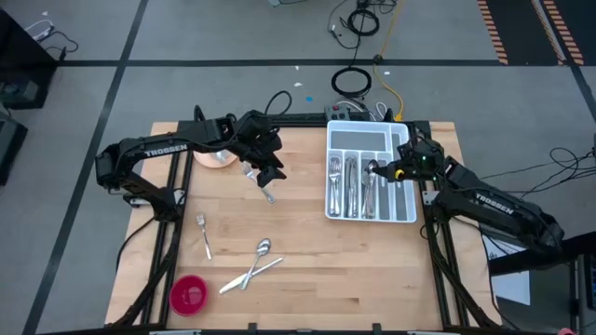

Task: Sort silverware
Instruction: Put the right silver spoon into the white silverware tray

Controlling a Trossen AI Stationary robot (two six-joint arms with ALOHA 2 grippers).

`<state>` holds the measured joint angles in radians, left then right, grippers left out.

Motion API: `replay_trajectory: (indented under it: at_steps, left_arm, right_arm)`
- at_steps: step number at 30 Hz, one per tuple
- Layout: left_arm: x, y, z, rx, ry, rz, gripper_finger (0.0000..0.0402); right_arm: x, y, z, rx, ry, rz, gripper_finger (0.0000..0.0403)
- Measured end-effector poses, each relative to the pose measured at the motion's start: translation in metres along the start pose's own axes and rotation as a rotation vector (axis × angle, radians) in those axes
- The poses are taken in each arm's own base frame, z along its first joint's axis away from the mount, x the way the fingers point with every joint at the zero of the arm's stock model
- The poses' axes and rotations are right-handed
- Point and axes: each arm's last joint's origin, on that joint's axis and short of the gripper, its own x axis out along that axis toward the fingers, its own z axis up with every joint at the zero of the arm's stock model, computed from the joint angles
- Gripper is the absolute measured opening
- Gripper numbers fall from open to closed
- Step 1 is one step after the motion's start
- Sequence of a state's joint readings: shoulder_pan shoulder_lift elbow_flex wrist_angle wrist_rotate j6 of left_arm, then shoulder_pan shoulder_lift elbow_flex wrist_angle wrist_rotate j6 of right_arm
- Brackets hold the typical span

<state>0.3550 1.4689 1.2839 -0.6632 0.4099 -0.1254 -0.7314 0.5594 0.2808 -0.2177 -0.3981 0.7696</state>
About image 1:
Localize black floor cable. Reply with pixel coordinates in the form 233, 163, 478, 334
467, 146, 596, 220
44, 30, 80, 61

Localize white paper sheet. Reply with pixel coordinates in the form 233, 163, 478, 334
481, 234, 533, 307

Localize black cable with white plug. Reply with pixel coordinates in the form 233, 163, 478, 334
327, 0, 362, 50

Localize black box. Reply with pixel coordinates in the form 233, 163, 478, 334
0, 114, 30, 186

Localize silver fork tines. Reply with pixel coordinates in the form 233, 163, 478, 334
196, 212, 213, 261

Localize yellow cable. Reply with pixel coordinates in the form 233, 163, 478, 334
372, 0, 406, 121

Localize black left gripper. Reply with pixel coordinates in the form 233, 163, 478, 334
234, 110, 288, 189

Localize grey power strip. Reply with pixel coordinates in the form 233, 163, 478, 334
323, 104, 351, 123

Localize coiled black cable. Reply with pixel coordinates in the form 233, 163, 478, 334
331, 66, 373, 99
346, 7, 381, 37

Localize white cutlery tray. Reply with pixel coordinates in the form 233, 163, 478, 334
324, 119, 419, 224

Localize black perforated panel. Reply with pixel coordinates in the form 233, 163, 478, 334
272, 113, 327, 125

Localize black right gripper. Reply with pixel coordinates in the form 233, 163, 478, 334
374, 138, 447, 183

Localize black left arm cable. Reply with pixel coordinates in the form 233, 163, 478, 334
263, 89, 294, 118

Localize white mug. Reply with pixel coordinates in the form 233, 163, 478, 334
211, 149, 236, 166

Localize black table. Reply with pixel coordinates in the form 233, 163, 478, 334
487, 231, 596, 335

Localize silver fork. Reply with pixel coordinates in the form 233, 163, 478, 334
330, 156, 339, 218
328, 156, 336, 218
332, 156, 341, 218
333, 156, 343, 218
239, 161, 277, 205

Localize peach round plate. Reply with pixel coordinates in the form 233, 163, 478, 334
192, 149, 241, 169

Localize black desk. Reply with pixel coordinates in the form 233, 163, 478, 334
0, 7, 60, 111

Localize silver spoon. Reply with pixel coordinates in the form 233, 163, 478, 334
238, 237, 273, 291
360, 160, 369, 220
367, 160, 376, 220
362, 160, 371, 220
365, 160, 374, 220
363, 160, 373, 220
365, 158, 380, 220

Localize red bowl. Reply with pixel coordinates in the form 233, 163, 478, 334
169, 274, 210, 317

